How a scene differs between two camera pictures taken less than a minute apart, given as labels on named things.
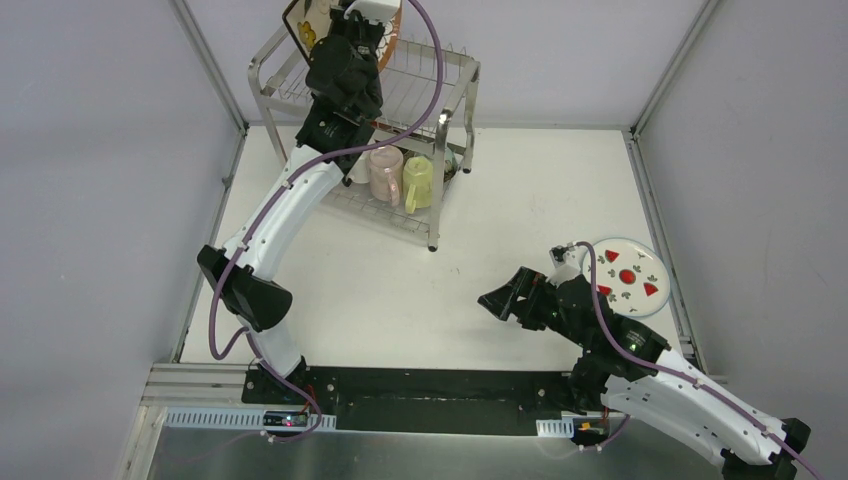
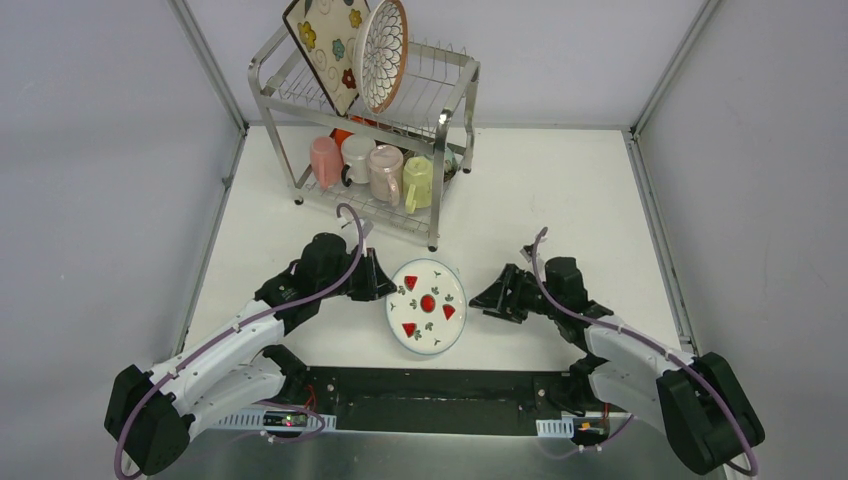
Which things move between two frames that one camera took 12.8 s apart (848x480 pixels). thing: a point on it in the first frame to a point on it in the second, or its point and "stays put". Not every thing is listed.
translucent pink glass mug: [386, 166] stays put
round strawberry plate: [631, 274] to [427, 311]
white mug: [360, 170] stays put
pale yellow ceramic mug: [417, 178] stays put
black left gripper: [351, 24] to [365, 277]
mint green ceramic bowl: [451, 164] stays put
